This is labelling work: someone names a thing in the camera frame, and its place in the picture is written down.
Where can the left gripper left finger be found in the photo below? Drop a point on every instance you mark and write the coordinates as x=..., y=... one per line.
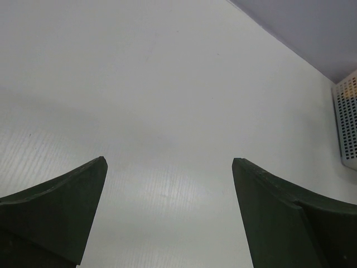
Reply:
x=48, y=225

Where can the white plastic laundry basket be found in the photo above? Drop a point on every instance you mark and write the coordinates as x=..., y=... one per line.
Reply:
x=344, y=97

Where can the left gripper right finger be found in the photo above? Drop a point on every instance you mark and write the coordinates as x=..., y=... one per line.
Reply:
x=287, y=225

